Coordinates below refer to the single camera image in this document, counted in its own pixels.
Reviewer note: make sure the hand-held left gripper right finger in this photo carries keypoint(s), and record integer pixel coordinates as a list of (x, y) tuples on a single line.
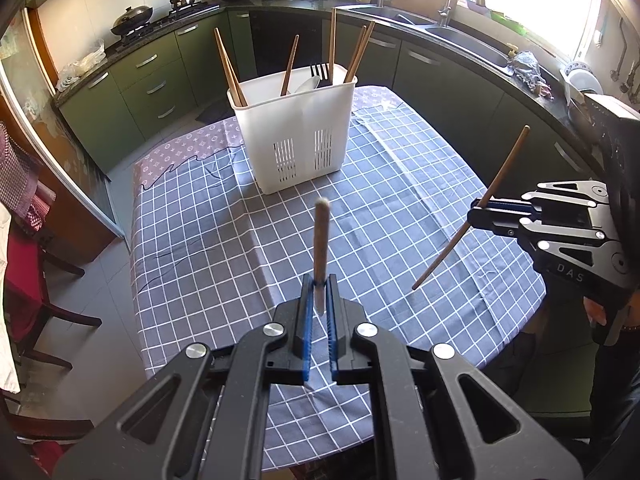
[(334, 335)]

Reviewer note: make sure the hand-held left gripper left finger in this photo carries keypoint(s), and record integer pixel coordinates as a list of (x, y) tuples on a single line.
[(302, 335)]

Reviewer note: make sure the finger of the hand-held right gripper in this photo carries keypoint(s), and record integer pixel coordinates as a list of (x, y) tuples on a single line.
[(505, 205), (500, 222)]

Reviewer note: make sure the dark brown chopstick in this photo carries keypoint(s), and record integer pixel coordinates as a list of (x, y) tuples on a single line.
[(505, 170)]

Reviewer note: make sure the pale brown chopstick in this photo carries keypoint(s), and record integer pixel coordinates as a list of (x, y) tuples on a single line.
[(321, 240)]

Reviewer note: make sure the white plastic utensil holder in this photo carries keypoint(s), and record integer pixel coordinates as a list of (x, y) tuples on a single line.
[(290, 125)]

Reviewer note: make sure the bunch of wooden chopsticks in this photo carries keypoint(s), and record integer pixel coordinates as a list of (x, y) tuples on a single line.
[(332, 40)]

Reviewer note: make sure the person's right forearm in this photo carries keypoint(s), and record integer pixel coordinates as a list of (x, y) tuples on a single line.
[(620, 410)]

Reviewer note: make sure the person's right hand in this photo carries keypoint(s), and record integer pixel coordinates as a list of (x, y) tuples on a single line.
[(596, 312)]

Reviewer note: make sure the blue checked tablecloth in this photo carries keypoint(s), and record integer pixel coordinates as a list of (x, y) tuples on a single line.
[(210, 240)]

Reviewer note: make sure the dark stone countertop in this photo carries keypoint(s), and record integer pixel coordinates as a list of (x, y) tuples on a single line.
[(500, 67)]

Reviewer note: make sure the crumpled silver bag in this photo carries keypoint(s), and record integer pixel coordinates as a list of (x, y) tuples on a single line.
[(525, 65)]

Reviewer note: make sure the steel kitchen sink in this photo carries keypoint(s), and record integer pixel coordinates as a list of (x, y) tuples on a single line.
[(450, 35)]

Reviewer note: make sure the green plastic tray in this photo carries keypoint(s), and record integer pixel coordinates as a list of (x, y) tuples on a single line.
[(507, 22)]

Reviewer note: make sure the black fork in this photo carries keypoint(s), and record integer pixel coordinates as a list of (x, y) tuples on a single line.
[(320, 80)]

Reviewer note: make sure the white spoon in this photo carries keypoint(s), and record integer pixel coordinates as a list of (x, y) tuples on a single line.
[(307, 85)]

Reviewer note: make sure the dark wooden chair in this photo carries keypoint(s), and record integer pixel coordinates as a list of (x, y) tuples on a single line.
[(45, 427)]

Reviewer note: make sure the red wooden chair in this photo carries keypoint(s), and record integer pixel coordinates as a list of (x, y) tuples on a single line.
[(20, 280)]

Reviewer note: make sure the green kitchen cabinets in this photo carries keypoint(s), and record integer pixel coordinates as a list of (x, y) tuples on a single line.
[(150, 90)]

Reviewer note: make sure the pink checked apron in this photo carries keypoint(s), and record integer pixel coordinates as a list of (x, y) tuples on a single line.
[(20, 170)]

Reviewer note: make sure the gas stove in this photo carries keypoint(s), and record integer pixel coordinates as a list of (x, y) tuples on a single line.
[(165, 20)]

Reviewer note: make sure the white plastic bags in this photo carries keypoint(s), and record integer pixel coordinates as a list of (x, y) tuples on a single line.
[(82, 62)]

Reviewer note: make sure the black wok with lid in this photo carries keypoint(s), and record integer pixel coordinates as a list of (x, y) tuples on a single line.
[(131, 17)]

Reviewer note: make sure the metal wall pipes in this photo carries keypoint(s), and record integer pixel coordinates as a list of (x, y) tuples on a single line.
[(621, 50)]

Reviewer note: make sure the glass door with wooden frame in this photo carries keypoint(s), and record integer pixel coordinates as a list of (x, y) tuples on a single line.
[(75, 175)]

